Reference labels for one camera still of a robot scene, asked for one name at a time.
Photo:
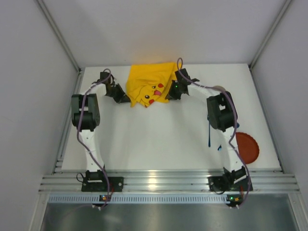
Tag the slotted grey cable duct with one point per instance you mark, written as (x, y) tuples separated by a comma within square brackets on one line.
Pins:
[(138, 199)]

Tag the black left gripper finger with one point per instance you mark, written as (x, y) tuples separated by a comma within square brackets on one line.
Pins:
[(121, 98), (119, 91)]

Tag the left aluminium corner post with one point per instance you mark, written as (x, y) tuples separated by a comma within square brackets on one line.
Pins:
[(54, 27)]

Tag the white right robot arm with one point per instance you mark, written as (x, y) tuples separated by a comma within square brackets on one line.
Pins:
[(222, 117)]

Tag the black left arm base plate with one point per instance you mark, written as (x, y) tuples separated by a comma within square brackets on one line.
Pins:
[(100, 185)]

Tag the right aluminium corner post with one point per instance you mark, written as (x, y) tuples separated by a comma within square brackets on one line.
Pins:
[(276, 22)]

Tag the red-orange plate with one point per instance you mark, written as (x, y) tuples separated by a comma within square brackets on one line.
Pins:
[(248, 147)]

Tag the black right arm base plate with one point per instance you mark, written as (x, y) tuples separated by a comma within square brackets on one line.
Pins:
[(217, 184)]

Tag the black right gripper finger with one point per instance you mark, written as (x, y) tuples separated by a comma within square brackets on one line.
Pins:
[(170, 95), (176, 96)]

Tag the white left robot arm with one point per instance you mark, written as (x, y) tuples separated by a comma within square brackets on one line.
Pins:
[(85, 117)]

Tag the beige paper cup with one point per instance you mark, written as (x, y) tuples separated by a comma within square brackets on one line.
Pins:
[(220, 88)]

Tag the yellow Pikachu cloth placemat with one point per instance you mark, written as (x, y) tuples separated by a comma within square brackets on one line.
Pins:
[(149, 83)]

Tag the blue metallic fork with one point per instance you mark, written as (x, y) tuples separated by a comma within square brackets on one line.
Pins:
[(209, 134)]

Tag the aluminium mounting rail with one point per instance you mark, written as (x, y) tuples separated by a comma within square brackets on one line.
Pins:
[(158, 181)]

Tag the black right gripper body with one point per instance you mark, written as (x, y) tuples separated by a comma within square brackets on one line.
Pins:
[(173, 92)]

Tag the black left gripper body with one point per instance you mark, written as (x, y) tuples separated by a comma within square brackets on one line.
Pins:
[(119, 94)]

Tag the blue metallic spoon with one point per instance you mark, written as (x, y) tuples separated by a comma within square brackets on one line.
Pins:
[(220, 147)]

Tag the aluminium corner post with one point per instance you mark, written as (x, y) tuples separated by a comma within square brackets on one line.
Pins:
[(54, 27), (276, 22)]

